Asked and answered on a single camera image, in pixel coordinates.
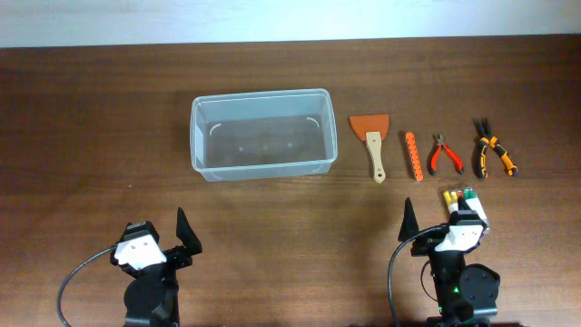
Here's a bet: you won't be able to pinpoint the orange scraper wooden handle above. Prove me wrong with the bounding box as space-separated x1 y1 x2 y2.
349 114 389 183

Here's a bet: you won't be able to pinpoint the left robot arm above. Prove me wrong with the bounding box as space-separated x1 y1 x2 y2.
110 208 202 327

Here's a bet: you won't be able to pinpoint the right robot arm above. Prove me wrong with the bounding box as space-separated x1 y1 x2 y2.
398 198 500 326

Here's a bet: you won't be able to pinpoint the red black cutting pliers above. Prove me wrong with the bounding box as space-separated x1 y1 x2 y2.
428 133 466 177

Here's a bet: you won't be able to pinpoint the orange bit holder strip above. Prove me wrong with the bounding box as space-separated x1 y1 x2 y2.
405 132 424 182

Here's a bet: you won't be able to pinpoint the clear pack of markers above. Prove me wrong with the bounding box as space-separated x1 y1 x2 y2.
443 187 490 234

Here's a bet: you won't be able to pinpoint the orange black needle-nose pliers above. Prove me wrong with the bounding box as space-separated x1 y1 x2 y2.
473 117 518 179

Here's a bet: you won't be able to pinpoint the clear plastic container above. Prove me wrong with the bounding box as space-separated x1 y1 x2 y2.
190 88 338 182

